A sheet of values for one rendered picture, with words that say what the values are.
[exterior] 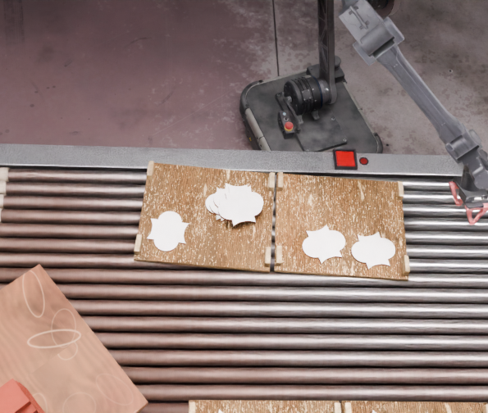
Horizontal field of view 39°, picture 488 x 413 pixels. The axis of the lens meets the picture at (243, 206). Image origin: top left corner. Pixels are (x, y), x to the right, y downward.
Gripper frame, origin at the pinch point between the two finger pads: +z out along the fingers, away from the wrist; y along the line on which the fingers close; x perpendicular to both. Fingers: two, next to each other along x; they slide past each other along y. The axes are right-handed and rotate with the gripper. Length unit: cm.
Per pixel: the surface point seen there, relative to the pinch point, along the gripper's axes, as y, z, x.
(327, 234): 14.6, 14.2, 36.2
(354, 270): 4.0, 20.5, 30.1
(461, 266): 3.7, 23.7, -4.2
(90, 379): -27, 21, 108
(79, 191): 37, 4, 112
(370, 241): 11.5, 16.1, 23.3
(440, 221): 18.2, 16.4, -1.8
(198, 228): 21, 11, 76
